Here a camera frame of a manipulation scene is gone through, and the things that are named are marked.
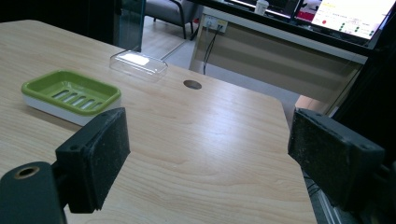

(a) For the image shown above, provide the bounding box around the green and white soap dish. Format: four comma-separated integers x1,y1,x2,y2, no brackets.
21,69,122,127

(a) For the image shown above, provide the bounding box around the glass partition panel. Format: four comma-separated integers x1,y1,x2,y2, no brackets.
115,0,148,53

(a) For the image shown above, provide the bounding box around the grey armchair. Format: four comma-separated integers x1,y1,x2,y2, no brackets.
145,0,200,40

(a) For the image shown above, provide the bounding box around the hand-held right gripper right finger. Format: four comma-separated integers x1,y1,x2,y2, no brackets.
287,107,387,212

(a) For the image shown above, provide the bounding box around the white paper cup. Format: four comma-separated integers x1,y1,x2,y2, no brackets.
254,0,270,16

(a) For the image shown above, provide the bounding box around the beige desk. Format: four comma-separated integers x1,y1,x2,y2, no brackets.
188,6,370,105

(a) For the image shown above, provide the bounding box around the black cable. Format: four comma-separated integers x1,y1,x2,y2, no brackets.
203,25,223,76

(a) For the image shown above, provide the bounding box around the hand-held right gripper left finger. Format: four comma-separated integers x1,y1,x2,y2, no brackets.
54,106,132,215

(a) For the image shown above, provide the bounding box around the clear plastic soap dish lid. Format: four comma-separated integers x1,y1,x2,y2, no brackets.
108,49,169,82

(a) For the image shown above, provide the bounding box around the white wall socket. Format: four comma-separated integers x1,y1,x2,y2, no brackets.
204,16,229,34

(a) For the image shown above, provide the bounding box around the computer monitor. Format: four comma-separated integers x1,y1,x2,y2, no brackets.
293,0,396,41

